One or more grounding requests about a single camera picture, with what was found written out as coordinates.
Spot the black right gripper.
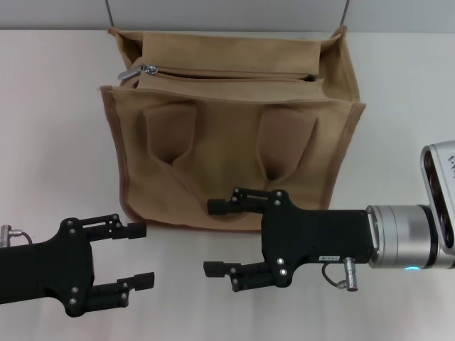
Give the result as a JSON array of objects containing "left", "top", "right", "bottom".
[{"left": 203, "top": 187, "right": 378, "bottom": 293}]

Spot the khaki canvas food bag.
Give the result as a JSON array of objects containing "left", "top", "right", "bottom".
[{"left": 97, "top": 24, "right": 367, "bottom": 234}]

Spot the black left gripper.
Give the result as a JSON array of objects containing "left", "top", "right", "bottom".
[{"left": 0, "top": 212, "right": 156, "bottom": 318}]

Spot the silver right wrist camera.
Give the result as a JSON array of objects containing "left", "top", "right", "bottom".
[{"left": 421, "top": 140, "right": 455, "bottom": 256}]

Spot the silver metal zipper pull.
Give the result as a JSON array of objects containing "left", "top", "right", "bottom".
[{"left": 117, "top": 63, "right": 159, "bottom": 81}]

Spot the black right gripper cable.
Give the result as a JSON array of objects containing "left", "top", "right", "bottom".
[{"left": 321, "top": 257, "right": 360, "bottom": 293}]

